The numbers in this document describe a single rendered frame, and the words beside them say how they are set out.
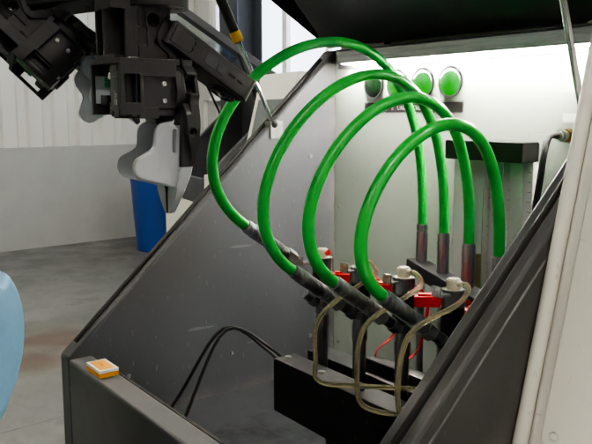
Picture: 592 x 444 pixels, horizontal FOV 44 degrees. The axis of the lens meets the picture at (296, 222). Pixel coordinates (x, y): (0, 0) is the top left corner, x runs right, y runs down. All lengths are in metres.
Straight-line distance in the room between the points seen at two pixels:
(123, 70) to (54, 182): 7.13
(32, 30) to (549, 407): 0.68
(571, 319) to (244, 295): 0.72
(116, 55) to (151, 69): 0.04
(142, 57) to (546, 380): 0.51
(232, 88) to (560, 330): 0.41
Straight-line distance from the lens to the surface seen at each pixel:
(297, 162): 1.39
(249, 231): 0.96
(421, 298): 0.93
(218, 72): 0.76
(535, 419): 0.81
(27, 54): 0.88
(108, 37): 0.74
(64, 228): 7.91
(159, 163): 0.73
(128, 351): 1.27
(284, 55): 0.98
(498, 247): 0.92
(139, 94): 0.71
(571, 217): 0.80
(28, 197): 7.74
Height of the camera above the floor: 1.33
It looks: 8 degrees down
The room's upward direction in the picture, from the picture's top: straight up
